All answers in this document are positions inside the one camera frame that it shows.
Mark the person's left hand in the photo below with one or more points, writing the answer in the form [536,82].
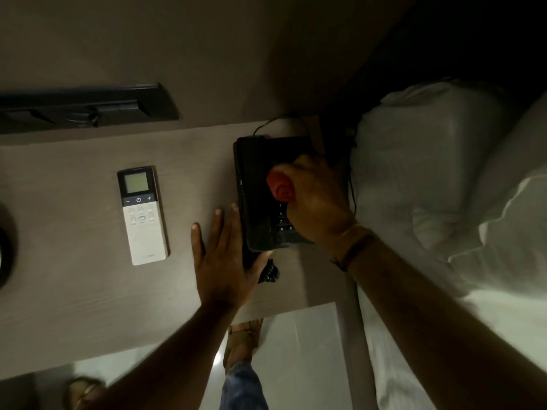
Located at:
[222,273]

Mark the person's right hand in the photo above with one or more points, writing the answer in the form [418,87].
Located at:
[318,200]

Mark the person's left thumb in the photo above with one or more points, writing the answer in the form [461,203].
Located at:
[260,262]

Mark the person's left middle finger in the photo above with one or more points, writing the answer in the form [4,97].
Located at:
[233,229]

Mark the person's left little finger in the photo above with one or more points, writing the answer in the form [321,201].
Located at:
[198,243]

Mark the person's right fingers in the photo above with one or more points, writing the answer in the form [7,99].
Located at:
[304,165]

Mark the red cleaning cloth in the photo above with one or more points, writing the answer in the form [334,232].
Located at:
[280,186]

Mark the black desk telephone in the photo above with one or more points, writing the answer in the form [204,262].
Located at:
[256,196]

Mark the person's left forearm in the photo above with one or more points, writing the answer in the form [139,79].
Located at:
[171,358]

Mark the person's right forearm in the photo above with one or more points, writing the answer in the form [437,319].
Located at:
[427,328]

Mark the white remote control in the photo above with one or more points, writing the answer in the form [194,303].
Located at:
[141,217]

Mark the brown sandal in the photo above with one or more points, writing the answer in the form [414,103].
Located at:
[83,392]
[242,337]

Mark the white pillow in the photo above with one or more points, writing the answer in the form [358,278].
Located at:
[418,157]
[517,217]

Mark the blue jeans leg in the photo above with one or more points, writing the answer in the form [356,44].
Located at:
[241,388]

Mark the dark headboard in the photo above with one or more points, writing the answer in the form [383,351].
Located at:
[448,42]

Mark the black round object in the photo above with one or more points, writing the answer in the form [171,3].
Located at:
[5,251]

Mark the white bed sheet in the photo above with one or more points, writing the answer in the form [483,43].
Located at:
[504,328]

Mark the black wall switch panel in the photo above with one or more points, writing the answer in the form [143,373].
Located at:
[85,108]

